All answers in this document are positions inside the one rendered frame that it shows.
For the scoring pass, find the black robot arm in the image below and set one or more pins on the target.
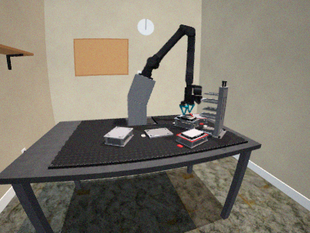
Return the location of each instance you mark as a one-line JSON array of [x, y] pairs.
[[154, 62]]

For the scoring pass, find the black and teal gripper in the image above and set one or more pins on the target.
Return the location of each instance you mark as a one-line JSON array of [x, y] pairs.
[[187, 103]]

